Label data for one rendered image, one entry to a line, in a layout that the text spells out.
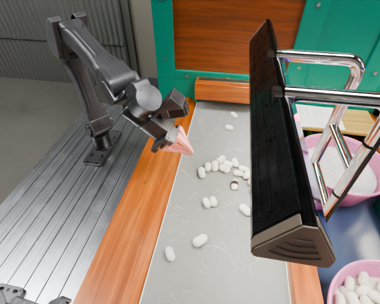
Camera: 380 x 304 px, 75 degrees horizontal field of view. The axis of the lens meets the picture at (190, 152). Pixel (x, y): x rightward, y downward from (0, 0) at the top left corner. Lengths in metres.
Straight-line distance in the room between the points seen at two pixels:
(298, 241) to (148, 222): 0.43
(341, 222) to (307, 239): 0.59
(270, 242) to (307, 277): 0.36
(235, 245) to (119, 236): 0.27
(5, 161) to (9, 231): 1.45
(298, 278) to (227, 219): 0.20
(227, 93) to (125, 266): 0.68
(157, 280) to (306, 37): 0.84
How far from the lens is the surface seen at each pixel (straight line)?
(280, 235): 0.26
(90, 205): 0.83
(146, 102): 0.52
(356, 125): 1.05
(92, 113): 0.86
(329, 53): 0.56
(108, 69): 0.62
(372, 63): 1.08
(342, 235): 0.82
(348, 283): 0.68
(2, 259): 0.84
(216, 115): 1.00
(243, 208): 0.67
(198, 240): 0.61
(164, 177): 0.72
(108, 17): 2.61
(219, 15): 0.95
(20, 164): 2.20
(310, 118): 1.01
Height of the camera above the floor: 1.30
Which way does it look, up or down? 43 degrees down
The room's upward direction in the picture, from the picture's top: straight up
